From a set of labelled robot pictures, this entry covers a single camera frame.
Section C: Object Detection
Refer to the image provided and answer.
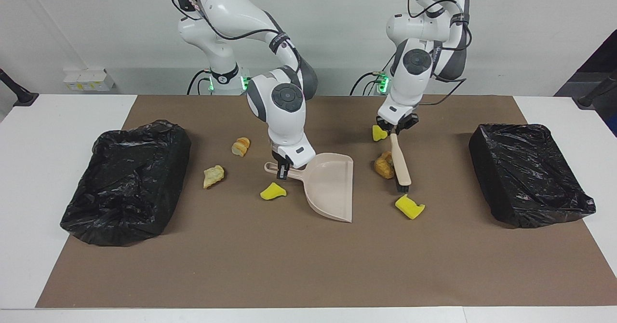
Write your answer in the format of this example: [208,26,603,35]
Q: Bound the black base cable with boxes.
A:
[350,71,386,96]
[187,69,214,95]

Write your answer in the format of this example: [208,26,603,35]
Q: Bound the black stand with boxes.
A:
[0,67,40,108]
[577,69,617,109]

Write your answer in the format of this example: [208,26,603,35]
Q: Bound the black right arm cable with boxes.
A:
[171,0,302,73]

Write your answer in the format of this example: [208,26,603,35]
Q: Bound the black bag lined bin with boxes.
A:
[60,119,192,247]
[469,123,597,229]

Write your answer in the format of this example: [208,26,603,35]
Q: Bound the pale torn bread piece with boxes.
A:
[202,165,226,189]

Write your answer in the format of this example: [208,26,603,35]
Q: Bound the small glazed croissant piece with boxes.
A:
[231,137,251,158]

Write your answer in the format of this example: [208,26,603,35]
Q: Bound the beige hand brush black bristles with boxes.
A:
[389,133,413,189]

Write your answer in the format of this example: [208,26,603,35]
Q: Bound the beige plastic dustpan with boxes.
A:
[264,153,354,223]

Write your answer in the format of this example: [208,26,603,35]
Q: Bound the brown table mat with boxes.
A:
[35,94,617,309]

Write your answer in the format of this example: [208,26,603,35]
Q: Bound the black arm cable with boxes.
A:
[171,0,302,73]
[407,0,474,107]

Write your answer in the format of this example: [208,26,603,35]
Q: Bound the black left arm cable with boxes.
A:
[407,0,474,107]

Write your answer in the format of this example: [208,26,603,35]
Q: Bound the white wall socket box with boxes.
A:
[63,68,117,92]

